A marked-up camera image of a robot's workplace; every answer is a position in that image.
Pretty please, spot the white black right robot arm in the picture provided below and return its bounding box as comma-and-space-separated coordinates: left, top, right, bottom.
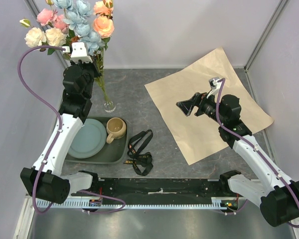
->
176, 93, 299, 228

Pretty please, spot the black printed ribbon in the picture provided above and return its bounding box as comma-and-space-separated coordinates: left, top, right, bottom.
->
124, 129, 153, 176

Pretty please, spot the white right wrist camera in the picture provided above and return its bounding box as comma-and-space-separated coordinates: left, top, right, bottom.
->
206, 77, 225, 99

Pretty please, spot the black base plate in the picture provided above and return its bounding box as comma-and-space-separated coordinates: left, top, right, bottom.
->
71, 177, 250, 205

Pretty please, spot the dark green tray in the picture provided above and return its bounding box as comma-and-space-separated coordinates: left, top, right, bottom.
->
65, 117, 129, 164

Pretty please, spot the pink rose stem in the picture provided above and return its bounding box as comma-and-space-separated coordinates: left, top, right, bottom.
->
36, 0, 69, 34

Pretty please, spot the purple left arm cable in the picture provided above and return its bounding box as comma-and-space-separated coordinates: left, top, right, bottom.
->
17, 45, 127, 215

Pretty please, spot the light blue plate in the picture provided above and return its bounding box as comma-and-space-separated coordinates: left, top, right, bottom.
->
68, 119, 107, 159

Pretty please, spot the peach rose stem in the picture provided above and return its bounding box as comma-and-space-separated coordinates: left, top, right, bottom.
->
93, 0, 115, 72

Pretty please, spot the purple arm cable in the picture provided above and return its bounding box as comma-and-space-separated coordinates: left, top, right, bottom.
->
17, 45, 127, 215
215, 78, 299, 229

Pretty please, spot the brown rose stem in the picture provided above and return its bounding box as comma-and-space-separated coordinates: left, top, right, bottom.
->
69, 36, 80, 45

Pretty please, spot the orange wrapping paper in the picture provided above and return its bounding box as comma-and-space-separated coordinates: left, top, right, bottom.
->
145, 47, 274, 165

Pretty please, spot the cream white rose stem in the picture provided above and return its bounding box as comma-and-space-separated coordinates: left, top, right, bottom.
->
19, 18, 67, 48

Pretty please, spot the light blue flower stem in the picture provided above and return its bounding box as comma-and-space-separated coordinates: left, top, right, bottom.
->
53, 0, 105, 89

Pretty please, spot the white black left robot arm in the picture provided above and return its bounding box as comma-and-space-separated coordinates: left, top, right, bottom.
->
20, 60, 100, 204

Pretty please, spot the light blue cable duct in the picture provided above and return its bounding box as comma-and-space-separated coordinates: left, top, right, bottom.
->
36, 198, 240, 210

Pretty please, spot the beige ceramic vase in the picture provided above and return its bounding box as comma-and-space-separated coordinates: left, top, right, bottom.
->
106, 118, 127, 144

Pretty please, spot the small clear glass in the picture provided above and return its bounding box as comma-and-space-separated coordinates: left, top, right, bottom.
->
102, 89, 116, 113

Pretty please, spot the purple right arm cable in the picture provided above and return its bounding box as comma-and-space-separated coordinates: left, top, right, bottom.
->
215, 78, 299, 229

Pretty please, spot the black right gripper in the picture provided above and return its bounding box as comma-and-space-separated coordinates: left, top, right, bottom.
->
176, 89, 226, 125

